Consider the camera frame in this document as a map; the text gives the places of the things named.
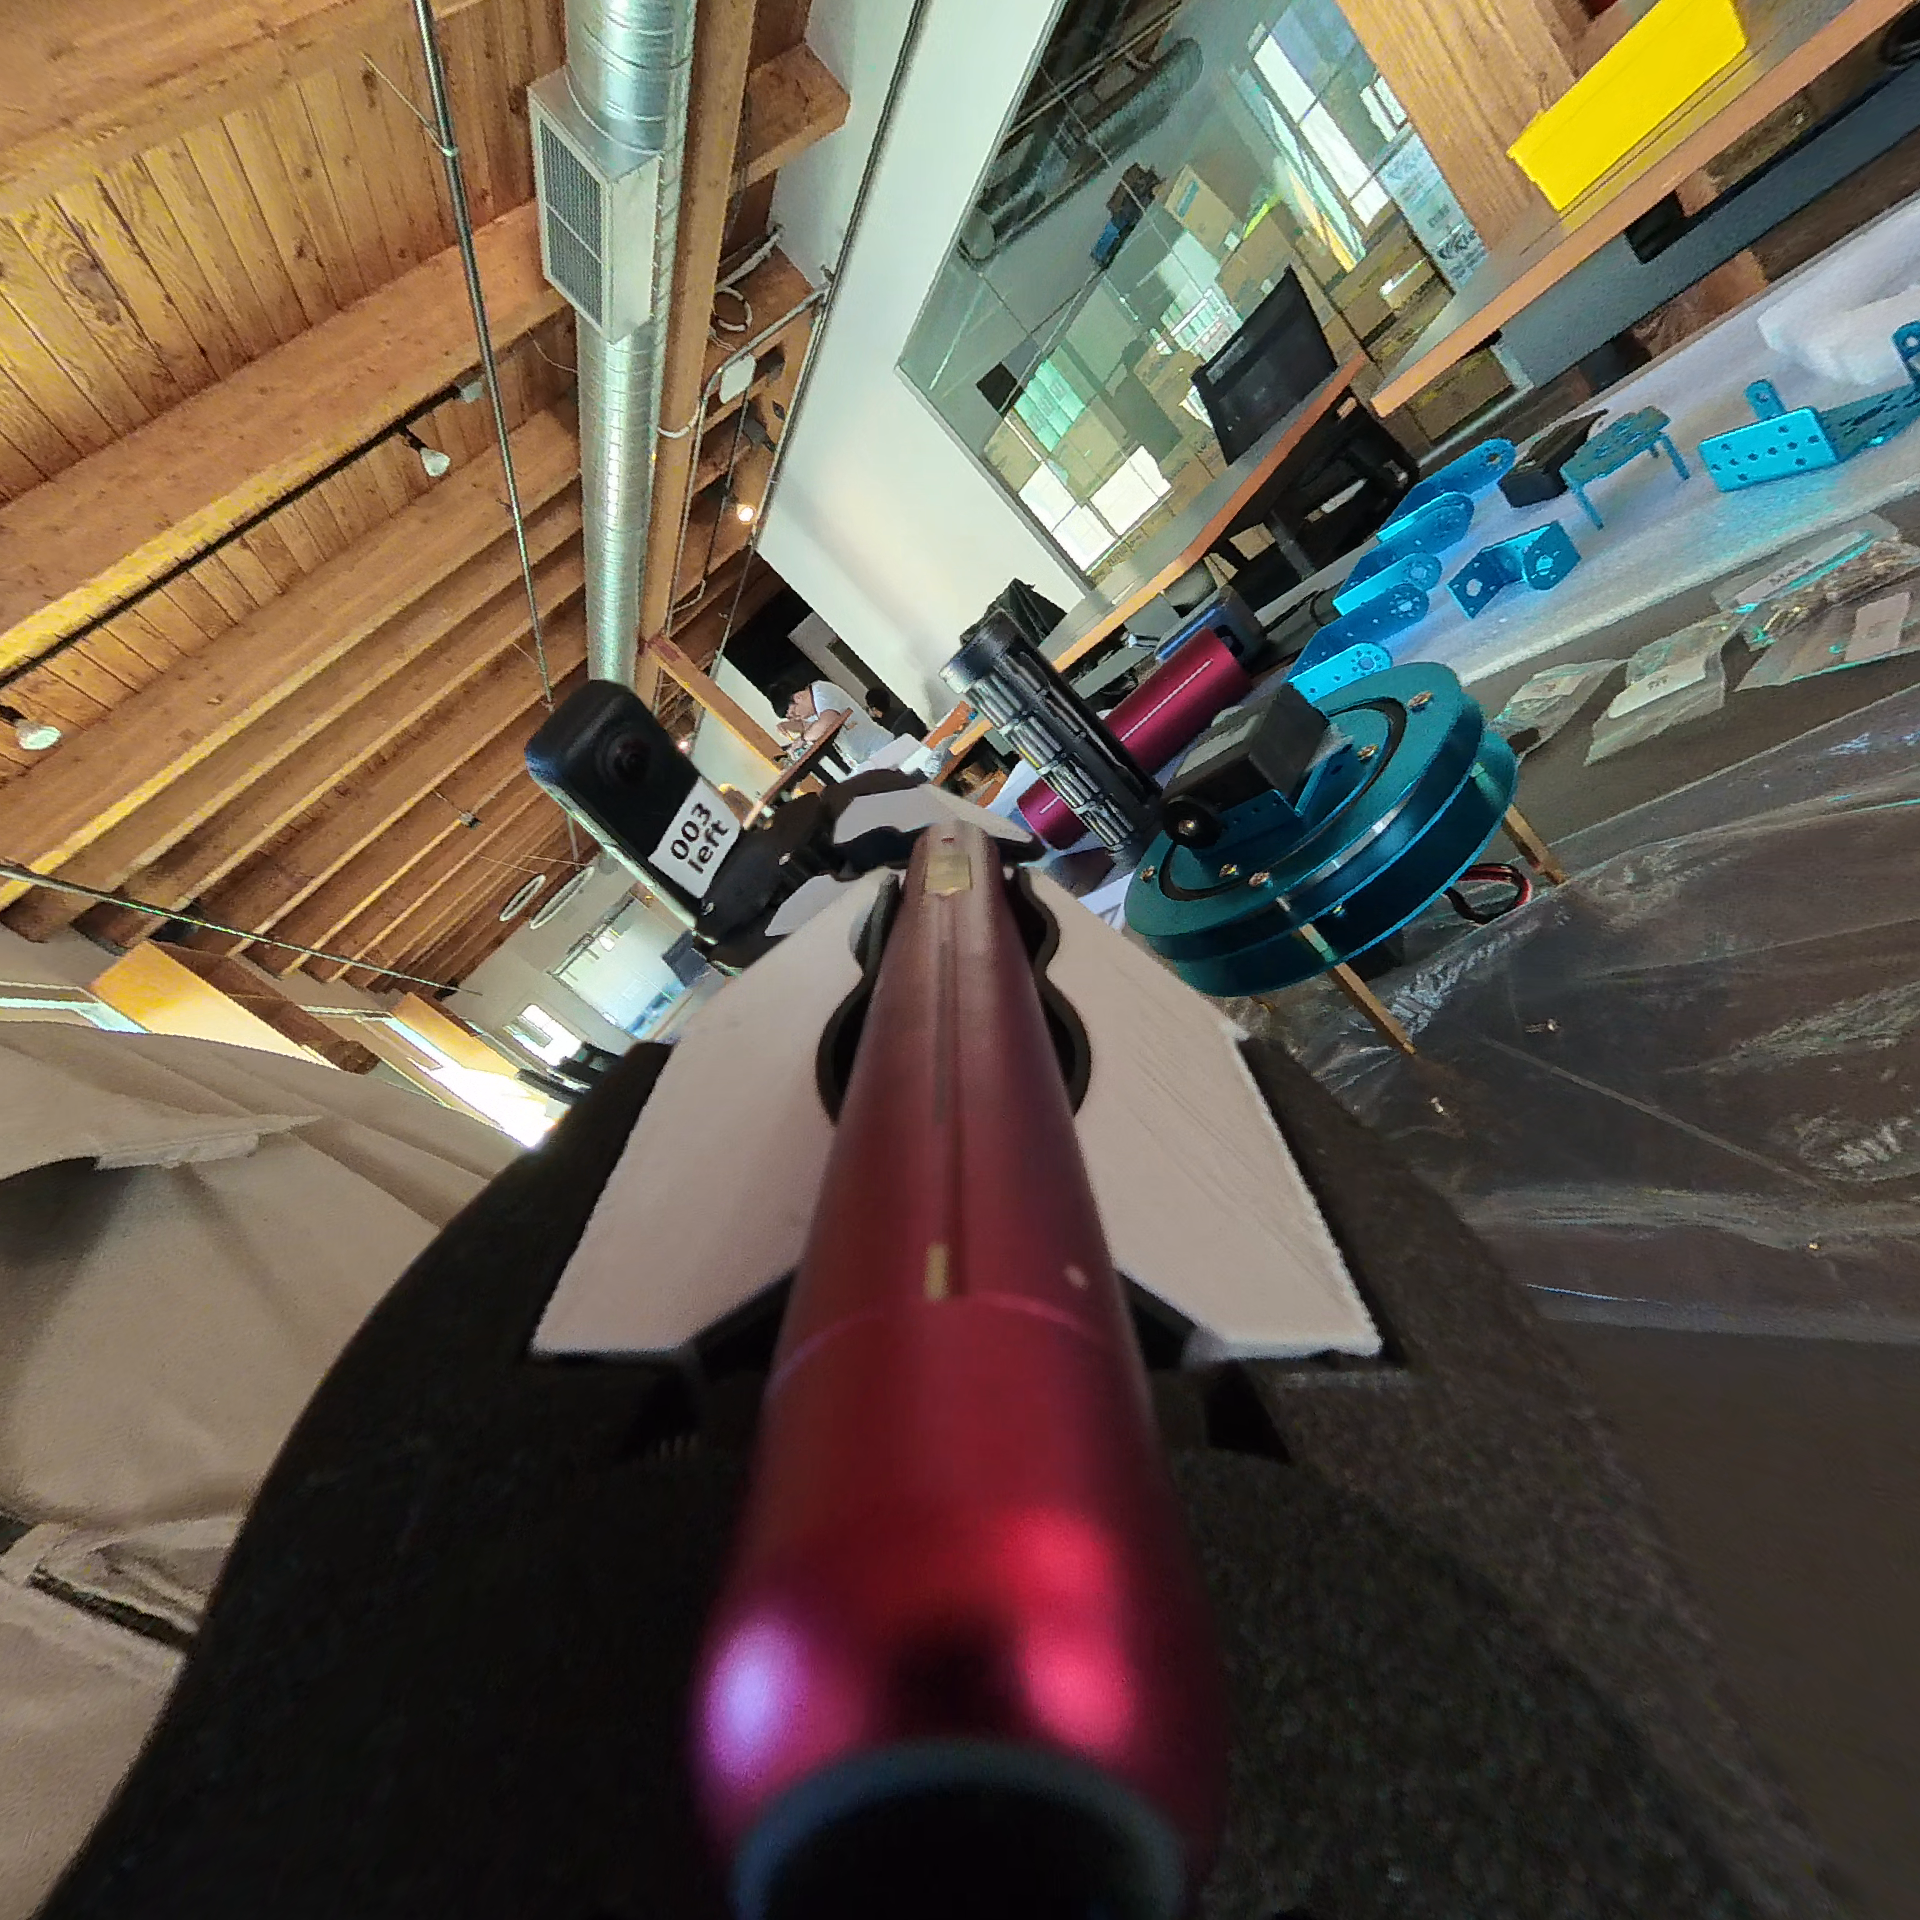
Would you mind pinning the grey storage case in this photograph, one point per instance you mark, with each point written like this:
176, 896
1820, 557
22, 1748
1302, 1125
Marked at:
1218, 628

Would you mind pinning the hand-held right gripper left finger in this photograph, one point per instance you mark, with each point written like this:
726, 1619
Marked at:
690, 1184

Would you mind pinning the grey desk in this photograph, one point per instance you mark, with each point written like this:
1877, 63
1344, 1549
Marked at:
1724, 1501

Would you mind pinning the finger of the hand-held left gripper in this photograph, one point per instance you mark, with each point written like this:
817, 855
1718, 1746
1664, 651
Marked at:
930, 813
818, 907

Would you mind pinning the red electric screwdriver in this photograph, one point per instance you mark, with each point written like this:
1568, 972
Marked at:
961, 1424

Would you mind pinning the teal perforated bracket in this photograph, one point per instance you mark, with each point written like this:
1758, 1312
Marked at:
1621, 452

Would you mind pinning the blue angled metal bracket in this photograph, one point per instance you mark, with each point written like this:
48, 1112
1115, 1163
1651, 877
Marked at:
1507, 571

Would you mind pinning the blue round turntable base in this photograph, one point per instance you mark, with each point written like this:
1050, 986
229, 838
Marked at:
1348, 869

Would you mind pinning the large clear plastic bag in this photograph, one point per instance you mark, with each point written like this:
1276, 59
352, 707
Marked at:
1651, 1079

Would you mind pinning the black computer monitor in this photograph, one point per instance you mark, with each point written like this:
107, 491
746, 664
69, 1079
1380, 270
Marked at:
1267, 368

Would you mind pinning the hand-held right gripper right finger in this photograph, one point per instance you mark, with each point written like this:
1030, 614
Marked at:
1200, 1184

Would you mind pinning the blue long U bracket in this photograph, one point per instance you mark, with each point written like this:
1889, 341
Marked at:
1800, 442

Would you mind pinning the loose black servo motor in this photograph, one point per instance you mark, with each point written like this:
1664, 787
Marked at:
1553, 458

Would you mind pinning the white foam block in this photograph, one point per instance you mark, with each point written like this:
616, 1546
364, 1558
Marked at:
1845, 323

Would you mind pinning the red metal case tube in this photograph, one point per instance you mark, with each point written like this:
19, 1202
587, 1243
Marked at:
1170, 692

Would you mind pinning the silver ventilation duct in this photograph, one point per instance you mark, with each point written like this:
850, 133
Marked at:
629, 376

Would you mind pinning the white foam sheet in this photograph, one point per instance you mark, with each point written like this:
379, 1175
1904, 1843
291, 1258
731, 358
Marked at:
1651, 540

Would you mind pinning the yellow storage bin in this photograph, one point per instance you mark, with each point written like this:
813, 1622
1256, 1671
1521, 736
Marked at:
1627, 100

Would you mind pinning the pile of small screw packets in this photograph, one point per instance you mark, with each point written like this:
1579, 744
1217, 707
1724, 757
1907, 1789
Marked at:
1664, 682

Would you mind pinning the black screwdriver bit holder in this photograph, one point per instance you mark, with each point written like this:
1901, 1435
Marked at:
1050, 734

